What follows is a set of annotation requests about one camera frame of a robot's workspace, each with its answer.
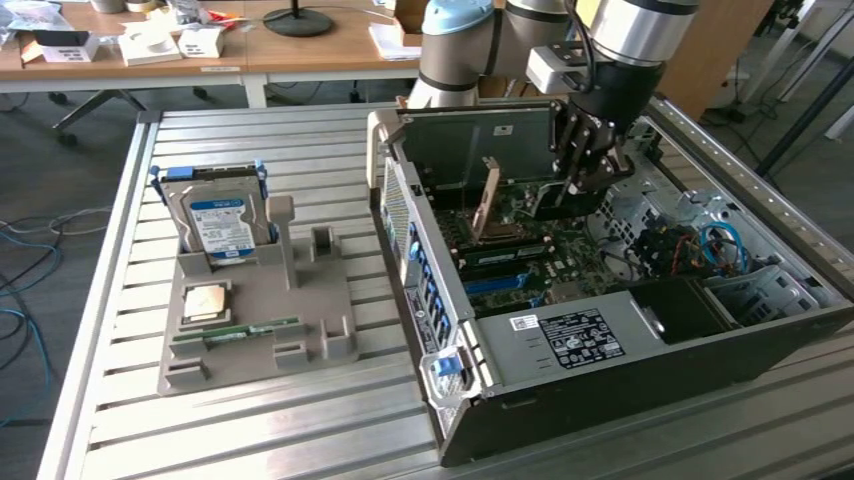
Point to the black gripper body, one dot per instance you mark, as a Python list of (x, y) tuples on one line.
[(621, 90)]

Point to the green graphics card black cooler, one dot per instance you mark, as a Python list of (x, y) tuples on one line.
[(567, 205)]

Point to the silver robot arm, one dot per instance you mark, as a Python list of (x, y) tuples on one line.
[(454, 50)]

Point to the perforated metal drive cage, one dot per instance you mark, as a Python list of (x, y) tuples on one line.
[(641, 210)]

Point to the green motherboard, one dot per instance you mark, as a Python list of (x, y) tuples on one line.
[(574, 250)]

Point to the wooden cabinet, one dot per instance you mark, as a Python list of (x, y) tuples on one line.
[(727, 50)]

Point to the dark green RAM stick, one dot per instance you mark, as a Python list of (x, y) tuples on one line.
[(507, 256)]

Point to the blue expansion slot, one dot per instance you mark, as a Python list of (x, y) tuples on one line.
[(497, 286)]

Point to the white paper stack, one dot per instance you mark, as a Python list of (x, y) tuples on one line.
[(394, 45)]

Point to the brown cardboard box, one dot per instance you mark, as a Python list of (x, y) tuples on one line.
[(409, 15)]

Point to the grey power supply unit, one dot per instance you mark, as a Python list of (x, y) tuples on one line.
[(521, 350)]

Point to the blue case latch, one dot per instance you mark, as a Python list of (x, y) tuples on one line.
[(446, 369)]

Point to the black lamp base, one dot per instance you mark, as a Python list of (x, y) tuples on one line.
[(296, 26)]

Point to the open black PC case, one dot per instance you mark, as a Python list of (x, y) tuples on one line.
[(601, 410)]

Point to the grey parts rack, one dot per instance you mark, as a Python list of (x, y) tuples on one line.
[(267, 310)]

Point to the small white box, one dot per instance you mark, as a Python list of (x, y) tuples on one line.
[(200, 47)]

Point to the red white packet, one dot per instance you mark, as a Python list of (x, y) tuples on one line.
[(214, 17)]

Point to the green RAM stick white label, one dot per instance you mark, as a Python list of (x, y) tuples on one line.
[(240, 330)]

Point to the silver CPU chip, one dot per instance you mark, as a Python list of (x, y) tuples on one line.
[(206, 302)]

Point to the white box with tape roll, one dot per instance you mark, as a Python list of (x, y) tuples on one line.
[(143, 55)]

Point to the metal cup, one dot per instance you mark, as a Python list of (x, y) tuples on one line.
[(108, 6)]

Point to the white box black top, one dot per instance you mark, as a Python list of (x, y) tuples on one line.
[(67, 52)]

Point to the clear plastic bag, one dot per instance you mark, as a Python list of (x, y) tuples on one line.
[(34, 15)]

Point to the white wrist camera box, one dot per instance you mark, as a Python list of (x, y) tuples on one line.
[(547, 70)]

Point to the black metal post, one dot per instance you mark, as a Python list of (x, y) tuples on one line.
[(808, 117)]

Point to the hard disk blue bracket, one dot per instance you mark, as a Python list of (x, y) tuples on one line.
[(220, 225)]

